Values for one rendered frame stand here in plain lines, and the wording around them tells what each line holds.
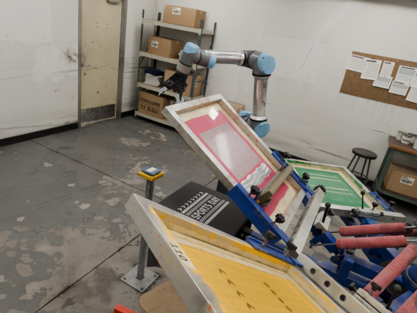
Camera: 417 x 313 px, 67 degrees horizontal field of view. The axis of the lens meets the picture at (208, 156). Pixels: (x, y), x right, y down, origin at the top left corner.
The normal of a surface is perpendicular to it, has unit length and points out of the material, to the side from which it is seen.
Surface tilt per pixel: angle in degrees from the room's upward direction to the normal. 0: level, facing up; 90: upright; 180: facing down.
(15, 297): 0
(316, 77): 90
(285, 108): 90
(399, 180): 89
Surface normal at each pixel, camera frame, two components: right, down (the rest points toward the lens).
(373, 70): -0.48, 0.24
